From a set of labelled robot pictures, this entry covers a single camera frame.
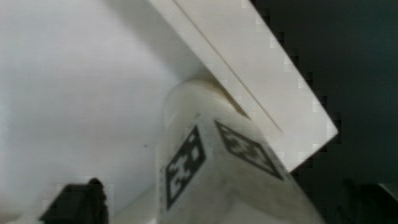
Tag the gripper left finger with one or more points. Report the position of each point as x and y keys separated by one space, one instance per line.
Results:
x=78 y=206

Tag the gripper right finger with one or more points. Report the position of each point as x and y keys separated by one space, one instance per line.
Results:
x=389 y=188

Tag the white leg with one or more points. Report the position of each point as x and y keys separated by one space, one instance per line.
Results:
x=222 y=181

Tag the white square tabletop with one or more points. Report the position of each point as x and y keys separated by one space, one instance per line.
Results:
x=96 y=55

